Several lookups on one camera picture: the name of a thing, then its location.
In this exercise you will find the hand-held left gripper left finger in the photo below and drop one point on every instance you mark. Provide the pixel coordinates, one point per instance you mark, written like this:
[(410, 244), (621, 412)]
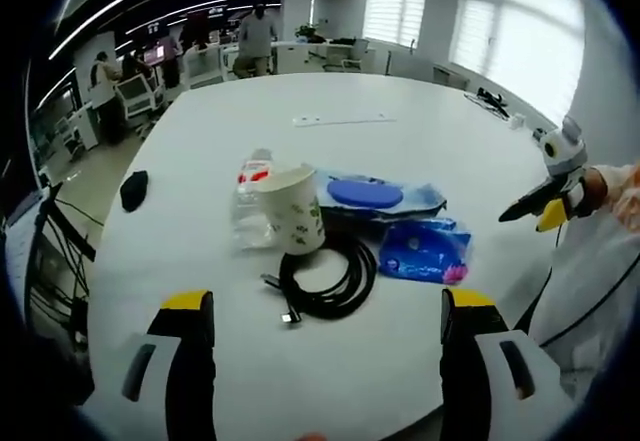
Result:
[(187, 361)]

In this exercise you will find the person's left hand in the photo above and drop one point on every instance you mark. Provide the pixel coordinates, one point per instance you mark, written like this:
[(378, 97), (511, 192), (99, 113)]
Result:
[(312, 437)]

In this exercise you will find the black pouch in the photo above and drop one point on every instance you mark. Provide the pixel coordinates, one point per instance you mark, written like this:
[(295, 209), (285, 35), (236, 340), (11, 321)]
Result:
[(134, 192)]

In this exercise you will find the person's white clothing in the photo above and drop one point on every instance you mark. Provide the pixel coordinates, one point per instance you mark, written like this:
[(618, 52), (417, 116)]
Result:
[(590, 301)]

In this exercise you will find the black tripod stand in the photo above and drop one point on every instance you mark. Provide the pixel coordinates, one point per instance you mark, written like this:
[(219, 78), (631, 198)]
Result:
[(57, 241)]

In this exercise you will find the white paper cup leaf print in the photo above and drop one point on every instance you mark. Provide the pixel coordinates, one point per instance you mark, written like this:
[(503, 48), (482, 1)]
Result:
[(295, 216)]

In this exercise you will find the white ruler strip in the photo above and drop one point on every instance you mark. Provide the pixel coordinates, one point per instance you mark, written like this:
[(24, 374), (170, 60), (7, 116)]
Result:
[(342, 120)]

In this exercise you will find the clear plastic bottle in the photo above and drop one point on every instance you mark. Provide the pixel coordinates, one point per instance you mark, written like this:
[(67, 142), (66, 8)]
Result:
[(247, 201)]

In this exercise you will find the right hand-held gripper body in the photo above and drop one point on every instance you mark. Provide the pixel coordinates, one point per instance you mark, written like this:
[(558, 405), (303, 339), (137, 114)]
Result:
[(564, 153)]

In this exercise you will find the person's right hand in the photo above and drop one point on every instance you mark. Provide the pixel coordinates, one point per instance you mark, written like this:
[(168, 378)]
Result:
[(595, 191)]

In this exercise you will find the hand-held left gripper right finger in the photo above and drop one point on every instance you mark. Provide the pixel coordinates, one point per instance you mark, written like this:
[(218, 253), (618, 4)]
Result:
[(462, 361)]

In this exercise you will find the blue wet wipes pack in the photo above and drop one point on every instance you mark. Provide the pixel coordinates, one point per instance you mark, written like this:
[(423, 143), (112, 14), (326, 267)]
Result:
[(380, 196)]

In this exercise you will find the white office chair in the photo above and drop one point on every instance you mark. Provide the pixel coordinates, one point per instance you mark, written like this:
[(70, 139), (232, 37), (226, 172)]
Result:
[(142, 96), (350, 55)]

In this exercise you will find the blue tissue packet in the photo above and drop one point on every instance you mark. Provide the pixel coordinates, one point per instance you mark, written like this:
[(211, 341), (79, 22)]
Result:
[(425, 251)]

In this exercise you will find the small white adapter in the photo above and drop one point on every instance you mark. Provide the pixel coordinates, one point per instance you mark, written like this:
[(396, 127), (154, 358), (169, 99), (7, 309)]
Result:
[(518, 122)]

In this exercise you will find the green potted plant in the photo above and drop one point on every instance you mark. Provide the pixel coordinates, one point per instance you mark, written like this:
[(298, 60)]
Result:
[(309, 32)]

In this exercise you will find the white table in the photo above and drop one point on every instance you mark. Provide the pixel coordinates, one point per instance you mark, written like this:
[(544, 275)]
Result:
[(380, 171)]

